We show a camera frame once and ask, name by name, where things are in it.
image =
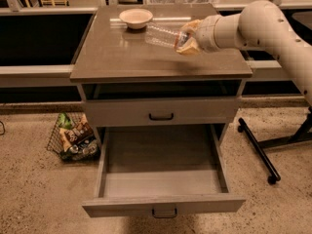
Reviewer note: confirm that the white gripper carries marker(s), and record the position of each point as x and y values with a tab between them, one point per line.
205	33

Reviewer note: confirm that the white ceramic bowl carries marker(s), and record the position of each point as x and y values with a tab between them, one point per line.
136	18

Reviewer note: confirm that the black wheeled stand base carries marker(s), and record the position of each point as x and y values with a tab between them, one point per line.
304	133

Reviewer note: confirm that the grey drawer cabinet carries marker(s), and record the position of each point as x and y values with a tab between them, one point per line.
116	63

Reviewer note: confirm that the metal railing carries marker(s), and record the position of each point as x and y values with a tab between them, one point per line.
58	74

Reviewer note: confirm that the green snack bag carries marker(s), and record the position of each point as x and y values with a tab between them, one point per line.
64	121

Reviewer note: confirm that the closed grey top drawer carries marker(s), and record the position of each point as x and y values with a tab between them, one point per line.
152	112

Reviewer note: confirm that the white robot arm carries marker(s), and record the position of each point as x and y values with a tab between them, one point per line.
260	25

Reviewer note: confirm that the wire basket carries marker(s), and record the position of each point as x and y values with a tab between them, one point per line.
84	151

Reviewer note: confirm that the clear plastic water bottle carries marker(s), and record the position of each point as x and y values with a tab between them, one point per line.
162	36

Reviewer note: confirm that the brown snack bag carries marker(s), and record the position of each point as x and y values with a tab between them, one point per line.
76	135

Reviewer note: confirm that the open grey middle drawer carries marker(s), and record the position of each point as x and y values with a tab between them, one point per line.
161	171

